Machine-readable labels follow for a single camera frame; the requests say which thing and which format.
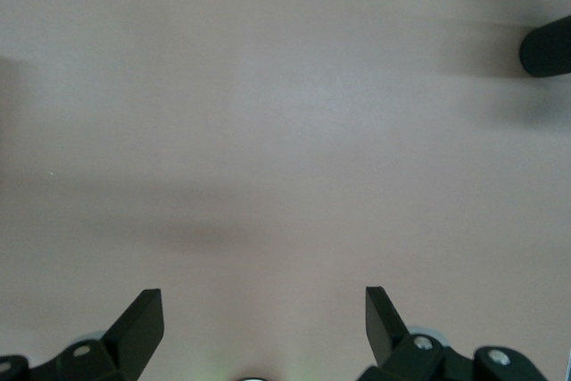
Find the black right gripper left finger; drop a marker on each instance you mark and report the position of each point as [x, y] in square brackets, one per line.
[129, 336]

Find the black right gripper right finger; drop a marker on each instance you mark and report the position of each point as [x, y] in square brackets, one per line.
[388, 341]

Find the black foam cylinder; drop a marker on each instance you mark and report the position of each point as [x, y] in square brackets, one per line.
[548, 48]

